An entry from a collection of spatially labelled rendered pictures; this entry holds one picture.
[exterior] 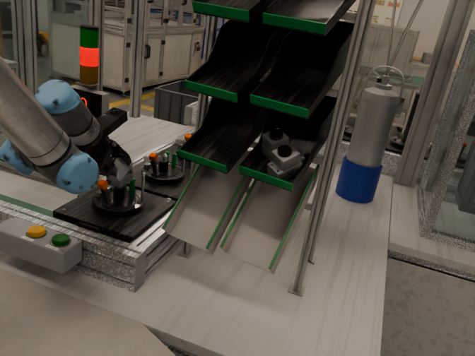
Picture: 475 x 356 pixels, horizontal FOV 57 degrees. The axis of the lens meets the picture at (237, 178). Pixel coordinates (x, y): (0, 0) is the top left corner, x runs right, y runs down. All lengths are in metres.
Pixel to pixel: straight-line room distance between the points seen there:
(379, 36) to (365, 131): 6.59
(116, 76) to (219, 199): 5.42
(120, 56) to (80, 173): 5.57
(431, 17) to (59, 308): 10.85
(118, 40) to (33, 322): 5.51
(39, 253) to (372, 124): 1.20
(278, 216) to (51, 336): 0.55
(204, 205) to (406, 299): 0.88
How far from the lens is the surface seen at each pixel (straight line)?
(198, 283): 1.17
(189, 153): 1.01
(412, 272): 1.64
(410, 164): 2.11
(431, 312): 1.73
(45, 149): 0.80
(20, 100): 0.75
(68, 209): 1.25
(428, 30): 11.42
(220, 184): 1.11
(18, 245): 1.18
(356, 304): 1.23
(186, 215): 1.11
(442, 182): 1.62
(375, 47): 8.27
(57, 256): 1.11
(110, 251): 1.10
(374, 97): 1.71
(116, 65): 6.41
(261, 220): 1.07
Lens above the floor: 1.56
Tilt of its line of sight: 23 degrees down
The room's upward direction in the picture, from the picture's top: 9 degrees clockwise
